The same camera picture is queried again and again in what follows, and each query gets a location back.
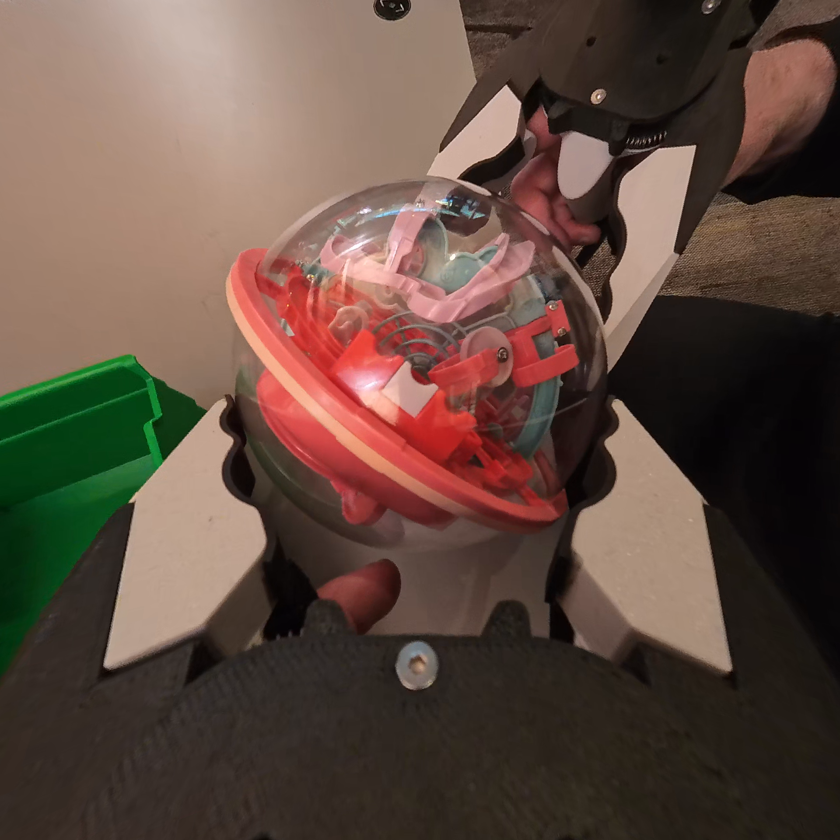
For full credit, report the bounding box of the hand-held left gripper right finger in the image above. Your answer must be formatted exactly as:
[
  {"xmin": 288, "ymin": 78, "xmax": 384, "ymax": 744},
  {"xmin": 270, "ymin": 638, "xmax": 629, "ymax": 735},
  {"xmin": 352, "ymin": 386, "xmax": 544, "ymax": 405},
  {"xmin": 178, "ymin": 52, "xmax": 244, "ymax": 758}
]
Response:
[{"xmin": 546, "ymin": 396, "xmax": 734, "ymax": 678}]

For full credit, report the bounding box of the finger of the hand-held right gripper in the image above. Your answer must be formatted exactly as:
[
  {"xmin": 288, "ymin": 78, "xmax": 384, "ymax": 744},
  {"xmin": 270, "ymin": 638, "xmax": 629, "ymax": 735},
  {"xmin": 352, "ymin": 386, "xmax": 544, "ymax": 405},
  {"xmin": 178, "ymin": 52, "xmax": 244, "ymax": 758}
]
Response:
[
  {"xmin": 577, "ymin": 146, "xmax": 698, "ymax": 343},
  {"xmin": 425, "ymin": 83, "xmax": 534, "ymax": 198}
]

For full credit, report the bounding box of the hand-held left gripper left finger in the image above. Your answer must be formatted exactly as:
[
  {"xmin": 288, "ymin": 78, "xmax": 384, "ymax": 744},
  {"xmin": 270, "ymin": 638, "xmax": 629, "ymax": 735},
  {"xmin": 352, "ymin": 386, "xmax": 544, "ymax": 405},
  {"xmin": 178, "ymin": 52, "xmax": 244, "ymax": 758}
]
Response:
[{"xmin": 101, "ymin": 394, "xmax": 277, "ymax": 672}]

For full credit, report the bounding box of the clear maze ball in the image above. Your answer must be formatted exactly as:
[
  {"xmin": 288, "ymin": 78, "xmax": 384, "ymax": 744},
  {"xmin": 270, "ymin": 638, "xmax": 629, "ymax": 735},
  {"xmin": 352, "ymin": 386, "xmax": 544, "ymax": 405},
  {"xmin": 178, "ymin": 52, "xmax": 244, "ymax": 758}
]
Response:
[{"xmin": 226, "ymin": 177, "xmax": 610, "ymax": 546}]

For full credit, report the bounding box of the person's right hand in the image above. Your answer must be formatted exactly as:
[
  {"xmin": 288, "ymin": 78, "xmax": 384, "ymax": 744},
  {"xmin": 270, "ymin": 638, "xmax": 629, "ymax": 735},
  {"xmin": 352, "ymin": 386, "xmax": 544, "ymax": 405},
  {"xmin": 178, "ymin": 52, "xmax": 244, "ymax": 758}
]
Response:
[{"xmin": 511, "ymin": 107, "xmax": 603, "ymax": 248}]

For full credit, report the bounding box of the person's left hand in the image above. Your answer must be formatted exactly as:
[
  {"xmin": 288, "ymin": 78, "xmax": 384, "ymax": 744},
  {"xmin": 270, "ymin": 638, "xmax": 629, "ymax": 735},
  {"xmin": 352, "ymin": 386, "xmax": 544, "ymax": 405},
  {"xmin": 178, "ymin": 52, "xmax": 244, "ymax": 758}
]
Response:
[{"xmin": 315, "ymin": 559, "xmax": 403, "ymax": 637}]

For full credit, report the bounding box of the green plastic bin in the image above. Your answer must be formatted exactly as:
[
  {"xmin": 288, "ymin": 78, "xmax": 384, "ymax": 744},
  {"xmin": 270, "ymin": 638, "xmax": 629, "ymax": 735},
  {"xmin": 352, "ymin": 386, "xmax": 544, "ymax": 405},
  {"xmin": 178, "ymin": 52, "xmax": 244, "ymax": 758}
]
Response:
[{"xmin": 0, "ymin": 354, "xmax": 212, "ymax": 680}]

